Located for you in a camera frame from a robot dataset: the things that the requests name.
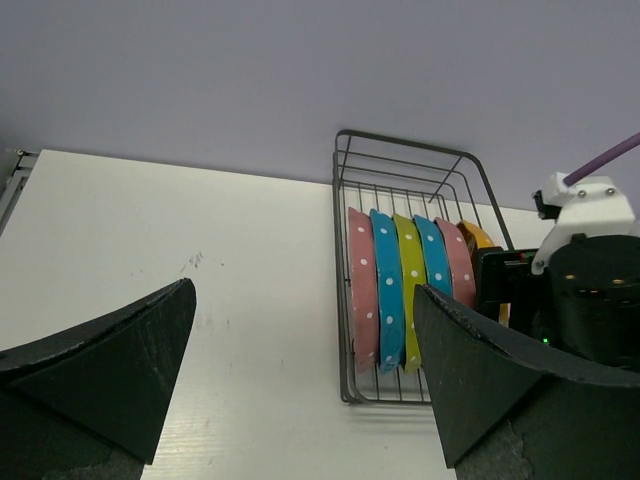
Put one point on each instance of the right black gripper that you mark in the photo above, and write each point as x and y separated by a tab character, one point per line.
508	292

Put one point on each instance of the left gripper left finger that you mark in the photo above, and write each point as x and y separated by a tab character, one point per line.
90	401

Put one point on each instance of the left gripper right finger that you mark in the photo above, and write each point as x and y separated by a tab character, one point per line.
508	407

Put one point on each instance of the pink dotted plate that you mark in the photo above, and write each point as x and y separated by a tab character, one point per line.
364	298
460	265

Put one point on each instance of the orange dotted plate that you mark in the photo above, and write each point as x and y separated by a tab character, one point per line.
475	239

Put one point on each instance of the blue dotted plate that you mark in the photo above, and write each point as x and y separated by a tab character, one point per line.
390	294
434	255

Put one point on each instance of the green dotted plate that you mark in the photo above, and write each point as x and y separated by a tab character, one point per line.
413	274

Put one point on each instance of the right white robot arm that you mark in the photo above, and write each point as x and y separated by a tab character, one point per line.
585	301

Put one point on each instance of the black wire dish rack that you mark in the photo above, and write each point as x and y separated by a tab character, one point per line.
408	177

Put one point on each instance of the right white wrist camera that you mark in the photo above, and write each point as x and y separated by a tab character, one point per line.
594	206

